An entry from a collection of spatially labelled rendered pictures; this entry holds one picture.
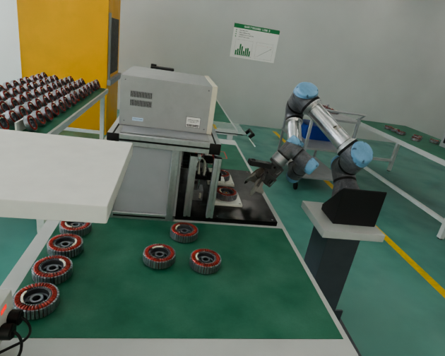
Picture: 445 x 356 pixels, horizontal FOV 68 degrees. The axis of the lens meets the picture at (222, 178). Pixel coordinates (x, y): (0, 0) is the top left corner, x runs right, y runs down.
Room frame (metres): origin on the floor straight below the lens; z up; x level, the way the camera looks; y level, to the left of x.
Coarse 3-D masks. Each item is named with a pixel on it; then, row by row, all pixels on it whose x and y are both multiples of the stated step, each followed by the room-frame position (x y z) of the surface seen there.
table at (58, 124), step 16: (32, 80) 3.67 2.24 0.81; (48, 80) 3.71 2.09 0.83; (64, 80) 3.88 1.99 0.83; (80, 80) 4.01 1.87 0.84; (96, 80) 4.13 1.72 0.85; (0, 96) 2.64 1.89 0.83; (16, 96) 2.66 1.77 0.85; (32, 96) 2.90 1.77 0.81; (48, 96) 2.91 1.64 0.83; (64, 96) 2.92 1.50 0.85; (80, 96) 3.31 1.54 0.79; (96, 96) 3.67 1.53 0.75; (0, 112) 2.27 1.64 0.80; (16, 112) 2.29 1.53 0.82; (32, 112) 2.26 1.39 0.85; (48, 112) 2.45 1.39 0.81; (64, 112) 2.76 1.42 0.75; (80, 112) 2.92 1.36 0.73; (0, 128) 1.99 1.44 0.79; (32, 128) 2.10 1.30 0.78; (48, 128) 2.26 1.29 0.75; (64, 128) 2.47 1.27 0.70
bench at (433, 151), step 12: (384, 132) 4.38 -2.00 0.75; (408, 132) 4.70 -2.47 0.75; (420, 132) 4.88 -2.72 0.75; (396, 144) 5.24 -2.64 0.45; (408, 144) 3.86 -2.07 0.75; (420, 144) 3.95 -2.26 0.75; (432, 144) 4.08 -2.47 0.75; (432, 156) 3.46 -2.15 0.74; (444, 156) 3.50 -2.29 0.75; (384, 180) 4.09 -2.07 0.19; (420, 204) 3.42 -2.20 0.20; (432, 216) 3.22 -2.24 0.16; (444, 228) 3.03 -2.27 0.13
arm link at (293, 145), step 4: (292, 136) 1.56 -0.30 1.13; (296, 136) 1.56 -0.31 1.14; (288, 140) 1.56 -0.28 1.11; (292, 140) 1.55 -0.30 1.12; (296, 140) 1.54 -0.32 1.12; (284, 144) 1.56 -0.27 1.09; (288, 144) 1.54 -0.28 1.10; (292, 144) 1.54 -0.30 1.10; (296, 144) 1.53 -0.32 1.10; (300, 144) 1.54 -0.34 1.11; (280, 148) 1.56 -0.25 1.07; (284, 148) 1.54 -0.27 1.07; (288, 148) 1.53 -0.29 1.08; (292, 148) 1.53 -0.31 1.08; (296, 148) 1.53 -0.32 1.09; (300, 148) 1.53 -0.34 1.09; (280, 152) 1.54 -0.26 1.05; (284, 152) 1.53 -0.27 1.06; (288, 152) 1.53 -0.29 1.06; (292, 152) 1.53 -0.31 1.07; (296, 152) 1.52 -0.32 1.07; (284, 156) 1.53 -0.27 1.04; (288, 156) 1.53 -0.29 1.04; (292, 156) 1.53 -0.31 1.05; (288, 160) 1.54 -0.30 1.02
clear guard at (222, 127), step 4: (216, 124) 1.85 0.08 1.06; (220, 124) 1.87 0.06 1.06; (224, 124) 1.88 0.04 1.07; (228, 124) 1.90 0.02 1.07; (232, 124) 1.92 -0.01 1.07; (236, 124) 1.93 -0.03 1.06; (220, 128) 1.78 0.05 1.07; (224, 128) 1.79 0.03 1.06; (228, 128) 1.81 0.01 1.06; (232, 128) 1.83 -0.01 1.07; (236, 128) 1.84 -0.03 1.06; (240, 128) 1.86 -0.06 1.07; (220, 132) 1.70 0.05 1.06; (224, 132) 1.70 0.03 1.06; (228, 132) 1.71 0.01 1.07; (232, 132) 1.73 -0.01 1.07; (236, 132) 1.74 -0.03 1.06; (240, 132) 1.76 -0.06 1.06; (244, 132) 1.77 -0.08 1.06; (248, 136) 1.72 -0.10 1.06
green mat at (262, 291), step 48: (48, 240) 0.98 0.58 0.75; (96, 240) 1.03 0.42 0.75; (144, 240) 1.08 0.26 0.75; (240, 240) 1.19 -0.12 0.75; (288, 240) 1.25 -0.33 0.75; (96, 288) 0.79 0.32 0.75; (144, 288) 0.82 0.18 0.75; (192, 288) 0.86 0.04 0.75; (240, 288) 0.89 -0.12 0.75; (288, 288) 0.93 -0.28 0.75; (48, 336) 0.60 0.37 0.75; (96, 336) 0.62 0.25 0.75; (144, 336) 0.65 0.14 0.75; (192, 336) 0.67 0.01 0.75; (240, 336) 0.70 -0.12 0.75; (288, 336) 0.72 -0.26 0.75; (336, 336) 0.75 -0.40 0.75
